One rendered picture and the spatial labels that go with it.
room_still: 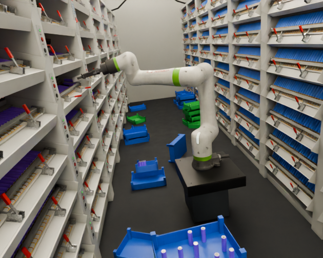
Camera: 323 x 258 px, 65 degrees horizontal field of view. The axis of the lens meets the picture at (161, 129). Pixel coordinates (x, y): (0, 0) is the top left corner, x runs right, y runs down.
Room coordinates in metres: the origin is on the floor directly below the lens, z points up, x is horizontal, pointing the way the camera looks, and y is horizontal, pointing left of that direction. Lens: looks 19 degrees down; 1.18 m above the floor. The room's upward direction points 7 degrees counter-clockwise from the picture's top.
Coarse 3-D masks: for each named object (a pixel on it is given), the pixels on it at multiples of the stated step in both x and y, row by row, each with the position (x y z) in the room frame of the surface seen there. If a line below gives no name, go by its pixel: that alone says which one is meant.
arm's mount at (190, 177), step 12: (192, 156) 1.65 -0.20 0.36; (180, 168) 1.50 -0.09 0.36; (192, 168) 1.48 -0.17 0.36; (216, 168) 1.44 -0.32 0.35; (228, 168) 1.42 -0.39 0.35; (192, 180) 1.34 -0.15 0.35; (204, 180) 1.32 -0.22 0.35; (216, 180) 1.31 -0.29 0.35; (228, 180) 1.30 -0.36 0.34; (240, 180) 1.31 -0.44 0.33; (192, 192) 1.28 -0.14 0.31; (204, 192) 1.29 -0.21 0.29
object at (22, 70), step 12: (0, 60) 0.96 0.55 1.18; (12, 60) 0.87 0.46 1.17; (24, 60) 1.03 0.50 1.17; (36, 60) 1.05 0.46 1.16; (0, 72) 0.81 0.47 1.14; (12, 72) 0.87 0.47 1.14; (24, 72) 0.89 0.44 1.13; (36, 72) 0.97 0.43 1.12; (0, 84) 0.71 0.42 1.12; (12, 84) 0.78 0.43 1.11; (24, 84) 0.86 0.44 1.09; (0, 96) 0.71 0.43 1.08
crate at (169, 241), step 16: (208, 224) 0.83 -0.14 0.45; (224, 224) 0.82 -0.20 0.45; (160, 240) 0.80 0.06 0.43; (176, 240) 0.81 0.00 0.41; (208, 240) 0.80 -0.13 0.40; (160, 256) 0.75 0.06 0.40; (176, 256) 0.74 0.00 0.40; (192, 256) 0.73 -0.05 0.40; (208, 256) 0.72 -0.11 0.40; (224, 256) 0.71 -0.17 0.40; (240, 256) 0.65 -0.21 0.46
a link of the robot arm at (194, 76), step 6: (198, 66) 1.53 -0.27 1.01; (174, 72) 1.53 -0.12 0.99; (180, 72) 1.50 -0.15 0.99; (186, 72) 1.49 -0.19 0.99; (192, 72) 1.46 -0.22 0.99; (198, 72) 1.46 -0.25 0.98; (204, 72) 1.50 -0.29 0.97; (174, 78) 1.51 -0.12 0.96; (180, 78) 1.49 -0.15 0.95; (186, 78) 1.47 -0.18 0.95; (192, 78) 1.45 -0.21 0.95; (198, 78) 1.45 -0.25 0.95; (204, 78) 1.48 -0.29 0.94; (174, 84) 1.53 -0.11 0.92; (180, 84) 1.51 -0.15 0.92; (186, 84) 1.49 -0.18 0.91; (192, 84) 1.47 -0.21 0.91; (198, 84) 1.47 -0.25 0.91
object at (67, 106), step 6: (60, 78) 1.75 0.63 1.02; (66, 78) 1.75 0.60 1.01; (84, 84) 1.75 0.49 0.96; (84, 90) 1.65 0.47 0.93; (72, 96) 1.43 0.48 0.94; (84, 96) 1.64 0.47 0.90; (66, 102) 1.28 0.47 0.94; (72, 102) 1.32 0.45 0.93; (78, 102) 1.48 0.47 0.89; (66, 108) 1.20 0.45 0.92; (72, 108) 1.33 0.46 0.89; (66, 114) 1.21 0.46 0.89
